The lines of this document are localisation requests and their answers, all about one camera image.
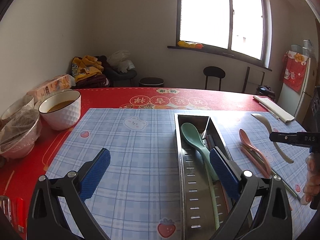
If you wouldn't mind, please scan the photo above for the green chopstick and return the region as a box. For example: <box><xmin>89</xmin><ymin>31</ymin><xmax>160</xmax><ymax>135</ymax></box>
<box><xmin>271</xmin><ymin>169</ymin><xmax>301</xmax><ymax>201</ymax></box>

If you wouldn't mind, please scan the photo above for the white plastic spoon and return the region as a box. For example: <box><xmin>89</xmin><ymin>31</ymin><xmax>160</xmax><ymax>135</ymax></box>
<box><xmin>251</xmin><ymin>113</ymin><xmax>294</xmax><ymax>164</ymax></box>

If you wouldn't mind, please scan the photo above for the pink plastic spoon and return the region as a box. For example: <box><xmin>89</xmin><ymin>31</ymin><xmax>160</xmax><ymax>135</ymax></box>
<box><xmin>239</xmin><ymin>129</ymin><xmax>271</xmax><ymax>176</ymax></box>

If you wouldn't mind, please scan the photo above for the green plastic spoon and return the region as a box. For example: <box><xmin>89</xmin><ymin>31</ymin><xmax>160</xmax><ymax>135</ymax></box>
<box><xmin>181</xmin><ymin>122</ymin><xmax>220</xmax><ymax>230</ymax></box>

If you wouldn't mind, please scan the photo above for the blue chopstick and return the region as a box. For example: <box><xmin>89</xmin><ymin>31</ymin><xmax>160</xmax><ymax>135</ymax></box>
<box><xmin>206</xmin><ymin>134</ymin><xmax>215</xmax><ymax>151</ymax></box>

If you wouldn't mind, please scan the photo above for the right hand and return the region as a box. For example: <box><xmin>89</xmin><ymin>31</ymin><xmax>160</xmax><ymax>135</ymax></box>
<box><xmin>300</xmin><ymin>153</ymin><xmax>319</xmax><ymax>205</ymax></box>

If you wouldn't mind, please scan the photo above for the white notebook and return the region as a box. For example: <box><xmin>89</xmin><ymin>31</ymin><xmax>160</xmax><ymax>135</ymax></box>
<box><xmin>253</xmin><ymin>95</ymin><xmax>295</xmax><ymax>123</ymax></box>

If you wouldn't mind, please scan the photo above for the white refrigerator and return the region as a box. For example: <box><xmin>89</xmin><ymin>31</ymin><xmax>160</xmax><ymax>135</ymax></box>
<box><xmin>277</xmin><ymin>39</ymin><xmax>320</xmax><ymax>126</ymax></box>

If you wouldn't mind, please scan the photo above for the white pen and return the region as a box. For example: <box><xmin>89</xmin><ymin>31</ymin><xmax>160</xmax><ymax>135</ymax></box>
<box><xmin>258</xmin><ymin>102</ymin><xmax>280</xmax><ymax>120</ymax></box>

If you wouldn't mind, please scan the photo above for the red tablecloth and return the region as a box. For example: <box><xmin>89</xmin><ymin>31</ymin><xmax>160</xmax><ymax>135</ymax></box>
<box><xmin>1</xmin><ymin>88</ymin><xmax>262</xmax><ymax>239</ymax></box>

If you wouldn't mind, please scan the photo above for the stainless steel utensil tray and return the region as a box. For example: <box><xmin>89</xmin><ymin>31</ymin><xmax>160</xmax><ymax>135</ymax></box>
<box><xmin>174</xmin><ymin>113</ymin><xmax>235</xmax><ymax>239</ymax></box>

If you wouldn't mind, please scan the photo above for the red hanging cloth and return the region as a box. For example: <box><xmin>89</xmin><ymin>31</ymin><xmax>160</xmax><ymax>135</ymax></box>
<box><xmin>283</xmin><ymin>50</ymin><xmax>309</xmax><ymax>93</ymax></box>

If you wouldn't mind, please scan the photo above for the blue plaid table mat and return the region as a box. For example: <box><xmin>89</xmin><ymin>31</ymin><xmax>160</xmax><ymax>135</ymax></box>
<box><xmin>46</xmin><ymin>108</ymin><xmax>309</xmax><ymax>239</ymax></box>

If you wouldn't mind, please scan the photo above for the plastic wrapped bowl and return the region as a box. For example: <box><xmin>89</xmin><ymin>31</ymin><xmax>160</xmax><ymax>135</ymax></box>
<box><xmin>1</xmin><ymin>109</ymin><xmax>42</xmax><ymax>159</ymax></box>

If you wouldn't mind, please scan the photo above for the white textured bowl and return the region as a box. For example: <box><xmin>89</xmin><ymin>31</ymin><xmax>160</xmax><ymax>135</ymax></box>
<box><xmin>39</xmin><ymin>90</ymin><xmax>81</xmax><ymax>131</ymax></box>

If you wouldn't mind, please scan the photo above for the black round chair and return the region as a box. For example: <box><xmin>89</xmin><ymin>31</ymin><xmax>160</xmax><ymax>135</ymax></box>
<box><xmin>203</xmin><ymin>66</ymin><xmax>226</xmax><ymax>91</ymax></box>

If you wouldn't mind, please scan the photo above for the tissue box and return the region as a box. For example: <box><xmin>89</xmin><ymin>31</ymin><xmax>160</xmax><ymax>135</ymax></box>
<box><xmin>27</xmin><ymin>74</ymin><xmax>75</xmax><ymax>102</ymax></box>

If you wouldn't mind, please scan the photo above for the black round stool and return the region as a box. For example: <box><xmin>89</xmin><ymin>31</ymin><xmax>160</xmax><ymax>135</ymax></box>
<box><xmin>139</xmin><ymin>77</ymin><xmax>164</xmax><ymax>87</ymax></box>

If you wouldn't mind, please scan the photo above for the yellow toy on windowsill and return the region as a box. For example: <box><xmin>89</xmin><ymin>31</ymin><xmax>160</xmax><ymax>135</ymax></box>
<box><xmin>177</xmin><ymin>41</ymin><xmax>203</xmax><ymax>49</ymax></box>

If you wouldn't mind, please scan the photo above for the clear plastic bag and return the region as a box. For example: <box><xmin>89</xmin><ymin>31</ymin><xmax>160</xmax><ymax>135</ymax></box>
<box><xmin>107</xmin><ymin>50</ymin><xmax>135</xmax><ymax>73</ymax></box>

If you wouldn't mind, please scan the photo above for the window with dark frame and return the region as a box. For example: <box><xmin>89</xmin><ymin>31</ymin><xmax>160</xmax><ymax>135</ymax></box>
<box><xmin>173</xmin><ymin>0</ymin><xmax>270</xmax><ymax>68</ymax></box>

